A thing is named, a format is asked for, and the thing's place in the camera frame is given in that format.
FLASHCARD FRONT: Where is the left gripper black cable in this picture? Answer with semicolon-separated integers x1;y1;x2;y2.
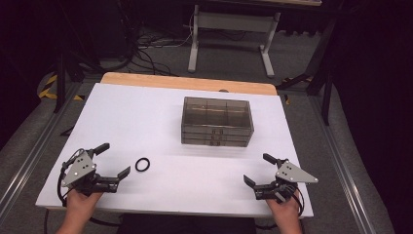
56;148;86;208

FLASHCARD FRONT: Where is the clear plastic drawer box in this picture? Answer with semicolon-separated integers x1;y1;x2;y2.
180;96;255;148

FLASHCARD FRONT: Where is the wooden table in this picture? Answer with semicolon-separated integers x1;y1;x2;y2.
99;71;279;97

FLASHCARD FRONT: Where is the black curtain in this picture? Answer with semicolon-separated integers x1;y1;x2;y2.
329;0;413;233
0;0;64;152

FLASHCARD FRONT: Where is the black rubber ring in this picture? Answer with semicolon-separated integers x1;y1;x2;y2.
134;157;151;173

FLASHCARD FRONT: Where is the aluminium floor rail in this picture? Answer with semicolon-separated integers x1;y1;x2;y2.
307;95;378;234
0;81;83;214

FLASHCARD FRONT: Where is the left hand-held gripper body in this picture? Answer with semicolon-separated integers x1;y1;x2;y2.
61;150;120;197

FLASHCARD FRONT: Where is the person's dark clothing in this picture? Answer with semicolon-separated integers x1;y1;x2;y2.
116;213;258;234

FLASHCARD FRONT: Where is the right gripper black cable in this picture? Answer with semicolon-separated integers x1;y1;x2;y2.
292;186;306;217

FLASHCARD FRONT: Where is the person's left hand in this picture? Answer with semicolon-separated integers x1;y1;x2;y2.
64;188;104;222

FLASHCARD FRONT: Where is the black metal stand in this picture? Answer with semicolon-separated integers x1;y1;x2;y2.
52;0;106;114
276;9;340;127

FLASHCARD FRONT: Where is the white metal desk frame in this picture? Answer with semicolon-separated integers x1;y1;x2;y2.
187;3;282;79

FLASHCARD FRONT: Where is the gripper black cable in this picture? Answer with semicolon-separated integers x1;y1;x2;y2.
292;186;306;217
56;148;86;208

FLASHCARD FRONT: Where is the person's right hand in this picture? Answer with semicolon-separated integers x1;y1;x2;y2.
265;190;302;222

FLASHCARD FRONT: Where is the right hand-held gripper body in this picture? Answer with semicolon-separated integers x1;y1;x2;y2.
254;160;319;205

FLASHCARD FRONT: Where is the white table board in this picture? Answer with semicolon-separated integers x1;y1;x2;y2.
35;82;315;218

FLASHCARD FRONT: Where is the bundle of floor cables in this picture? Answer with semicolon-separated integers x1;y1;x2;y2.
115;0;198;78

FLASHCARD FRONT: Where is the yellow black floor tape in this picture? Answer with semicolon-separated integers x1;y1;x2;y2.
37;74;85;101

